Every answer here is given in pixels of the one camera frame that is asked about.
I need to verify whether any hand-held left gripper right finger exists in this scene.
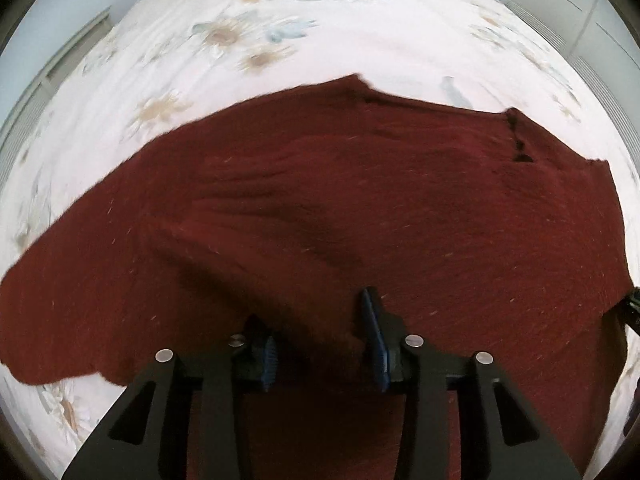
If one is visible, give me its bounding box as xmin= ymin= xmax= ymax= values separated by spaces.
xmin=354 ymin=287 xmax=583 ymax=480

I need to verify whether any dark red knit sweater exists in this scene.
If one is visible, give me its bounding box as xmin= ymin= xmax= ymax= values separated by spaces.
xmin=0 ymin=73 xmax=632 ymax=480

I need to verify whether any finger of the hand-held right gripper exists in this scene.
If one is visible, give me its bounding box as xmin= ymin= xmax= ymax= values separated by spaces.
xmin=614 ymin=286 xmax=640 ymax=341

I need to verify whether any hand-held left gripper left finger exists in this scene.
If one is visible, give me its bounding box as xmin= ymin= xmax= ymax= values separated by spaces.
xmin=62 ymin=314 xmax=279 ymax=480

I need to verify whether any bed with floral sheet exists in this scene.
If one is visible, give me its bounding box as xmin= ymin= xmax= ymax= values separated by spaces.
xmin=0 ymin=0 xmax=640 ymax=480

